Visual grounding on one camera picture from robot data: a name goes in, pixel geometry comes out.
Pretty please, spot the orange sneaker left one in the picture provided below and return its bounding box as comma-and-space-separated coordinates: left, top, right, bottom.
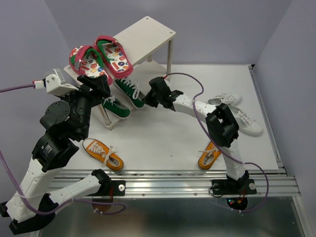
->
82, 138, 124, 172

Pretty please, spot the orange sneaker right one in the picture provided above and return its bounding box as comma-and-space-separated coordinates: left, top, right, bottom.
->
197, 142, 221, 170

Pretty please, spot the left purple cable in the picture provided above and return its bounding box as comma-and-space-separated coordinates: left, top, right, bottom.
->
0, 82, 126, 218

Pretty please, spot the pink slipper one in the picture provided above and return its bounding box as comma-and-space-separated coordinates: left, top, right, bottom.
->
93, 35, 133, 79
69, 45, 113, 86

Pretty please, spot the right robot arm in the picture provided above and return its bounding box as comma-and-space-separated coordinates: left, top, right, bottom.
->
143, 77, 257, 197

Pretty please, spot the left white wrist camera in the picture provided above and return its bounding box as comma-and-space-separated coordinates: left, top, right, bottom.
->
33, 68, 79, 97

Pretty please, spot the white sneaker one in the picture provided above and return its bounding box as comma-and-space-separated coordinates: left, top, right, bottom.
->
229, 105, 263, 137
208, 93, 242, 106

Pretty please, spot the green sneaker one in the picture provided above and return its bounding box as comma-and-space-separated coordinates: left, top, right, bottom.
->
101, 96, 130, 119
114, 77, 145, 109

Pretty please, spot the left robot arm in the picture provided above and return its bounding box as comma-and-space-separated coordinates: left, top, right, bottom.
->
0, 75, 125, 235

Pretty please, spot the orange sneaker one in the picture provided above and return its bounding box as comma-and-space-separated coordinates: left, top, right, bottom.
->
197, 142, 221, 170
82, 138, 124, 172

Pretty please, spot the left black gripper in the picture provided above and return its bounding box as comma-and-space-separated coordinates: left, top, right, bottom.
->
60, 73, 114, 138

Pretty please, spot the white two-tier shoe shelf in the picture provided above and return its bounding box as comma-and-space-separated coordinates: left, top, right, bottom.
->
63, 16, 176, 131

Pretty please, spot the white sneaker near one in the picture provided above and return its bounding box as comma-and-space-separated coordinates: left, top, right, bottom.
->
229, 105, 263, 137

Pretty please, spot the aluminium mounting rail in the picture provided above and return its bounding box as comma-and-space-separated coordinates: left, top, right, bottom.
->
44, 170, 302, 199

